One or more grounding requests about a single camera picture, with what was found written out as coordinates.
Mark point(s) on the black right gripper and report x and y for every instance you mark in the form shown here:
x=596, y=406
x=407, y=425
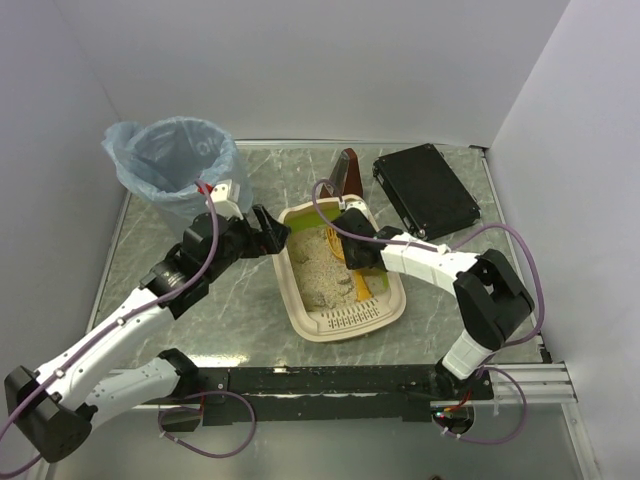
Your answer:
x=351, y=250

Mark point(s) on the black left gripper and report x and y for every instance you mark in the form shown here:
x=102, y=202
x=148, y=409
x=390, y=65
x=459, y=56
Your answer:
x=255, y=236

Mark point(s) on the yellow litter scoop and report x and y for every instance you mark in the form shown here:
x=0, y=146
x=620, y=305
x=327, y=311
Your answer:
x=362, y=290

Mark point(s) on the beige litter box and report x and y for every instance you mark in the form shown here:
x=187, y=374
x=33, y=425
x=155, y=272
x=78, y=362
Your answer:
x=358, y=319

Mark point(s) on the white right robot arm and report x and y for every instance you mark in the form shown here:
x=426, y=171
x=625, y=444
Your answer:
x=492, y=300

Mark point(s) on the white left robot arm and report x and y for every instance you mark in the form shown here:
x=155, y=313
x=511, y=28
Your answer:
x=57, y=406

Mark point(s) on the beige cat litter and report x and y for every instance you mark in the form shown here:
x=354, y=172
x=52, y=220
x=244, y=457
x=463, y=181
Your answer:
x=323, y=281

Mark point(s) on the brown wooden metronome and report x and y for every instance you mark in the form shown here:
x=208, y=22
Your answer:
x=345, y=176

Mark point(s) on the black rectangular case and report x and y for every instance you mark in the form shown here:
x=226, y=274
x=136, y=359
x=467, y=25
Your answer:
x=427, y=195

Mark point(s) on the grey bin with blue bag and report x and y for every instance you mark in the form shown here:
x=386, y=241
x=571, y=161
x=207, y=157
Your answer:
x=160, y=163

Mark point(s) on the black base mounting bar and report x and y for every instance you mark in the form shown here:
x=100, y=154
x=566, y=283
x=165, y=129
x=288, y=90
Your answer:
x=407, y=392

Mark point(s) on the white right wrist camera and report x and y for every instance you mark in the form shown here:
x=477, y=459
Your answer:
x=355, y=203

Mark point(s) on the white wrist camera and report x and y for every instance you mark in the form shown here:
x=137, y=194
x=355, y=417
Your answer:
x=355, y=203
x=231, y=199

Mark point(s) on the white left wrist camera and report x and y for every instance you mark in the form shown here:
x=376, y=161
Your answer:
x=231, y=199

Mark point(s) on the aluminium rail frame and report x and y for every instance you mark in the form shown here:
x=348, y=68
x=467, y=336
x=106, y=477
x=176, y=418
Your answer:
x=553, y=442

